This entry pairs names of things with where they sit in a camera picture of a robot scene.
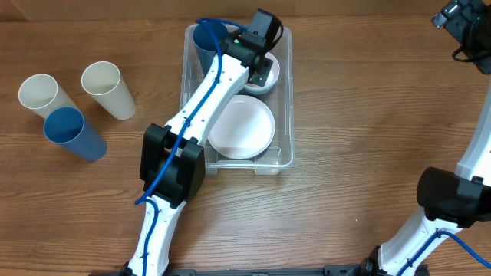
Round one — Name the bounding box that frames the light blue bowl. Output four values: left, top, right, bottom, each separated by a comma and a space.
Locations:
244, 85, 272, 92

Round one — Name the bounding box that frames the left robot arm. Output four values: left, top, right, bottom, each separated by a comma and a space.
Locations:
120, 9, 284, 275

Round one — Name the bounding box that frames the clear plastic storage bin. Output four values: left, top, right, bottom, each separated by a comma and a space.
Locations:
180, 25, 295, 175

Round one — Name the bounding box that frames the dark blue cup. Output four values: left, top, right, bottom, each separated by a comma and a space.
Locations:
193, 21, 229, 75
43, 107, 107, 162

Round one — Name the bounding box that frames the pink bowl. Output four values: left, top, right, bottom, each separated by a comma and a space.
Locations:
246, 53, 280, 87

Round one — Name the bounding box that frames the white round plate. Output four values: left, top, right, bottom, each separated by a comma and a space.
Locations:
208, 95, 275, 159

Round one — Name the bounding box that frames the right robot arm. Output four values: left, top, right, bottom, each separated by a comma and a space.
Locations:
351, 0, 490, 276

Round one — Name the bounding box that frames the right blue cable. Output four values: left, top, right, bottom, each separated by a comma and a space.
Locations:
396, 228, 491, 276

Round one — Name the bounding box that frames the beige cup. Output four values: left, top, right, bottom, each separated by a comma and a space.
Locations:
18, 74, 77, 119
81, 61, 136, 120

